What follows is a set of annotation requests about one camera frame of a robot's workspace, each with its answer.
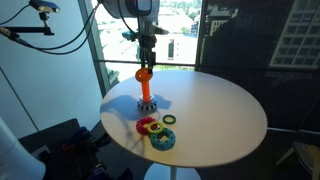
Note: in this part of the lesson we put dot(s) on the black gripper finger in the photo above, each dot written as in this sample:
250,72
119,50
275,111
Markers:
144,61
151,63

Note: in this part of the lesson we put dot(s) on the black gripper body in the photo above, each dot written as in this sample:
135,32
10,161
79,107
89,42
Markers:
147,45

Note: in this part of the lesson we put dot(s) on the grey wrist adapter plate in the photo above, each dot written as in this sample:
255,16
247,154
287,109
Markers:
160,30

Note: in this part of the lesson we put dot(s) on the grey window railing bar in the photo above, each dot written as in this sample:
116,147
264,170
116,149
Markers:
173,63

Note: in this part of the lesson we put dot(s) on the blue black clamp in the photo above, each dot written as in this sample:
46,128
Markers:
75,136

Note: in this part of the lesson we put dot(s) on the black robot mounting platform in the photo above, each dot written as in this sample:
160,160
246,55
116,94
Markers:
50,140

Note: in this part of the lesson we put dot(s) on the black horizontal bar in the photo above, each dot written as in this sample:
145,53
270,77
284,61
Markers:
293,135

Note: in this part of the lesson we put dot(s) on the white chair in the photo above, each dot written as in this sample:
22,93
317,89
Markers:
310,156

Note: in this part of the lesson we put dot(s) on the teal wrist camera housing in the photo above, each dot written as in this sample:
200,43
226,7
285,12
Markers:
130,35

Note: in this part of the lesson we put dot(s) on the orange post striped base stacker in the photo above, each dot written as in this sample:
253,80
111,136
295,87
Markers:
146,90

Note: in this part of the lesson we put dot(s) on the black exterior camera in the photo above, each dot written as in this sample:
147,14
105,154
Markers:
45,6

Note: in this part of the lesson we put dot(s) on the white table pedestal base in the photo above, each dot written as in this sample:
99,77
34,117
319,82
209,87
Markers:
160,173

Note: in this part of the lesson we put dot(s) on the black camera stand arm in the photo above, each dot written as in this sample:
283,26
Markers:
23,29

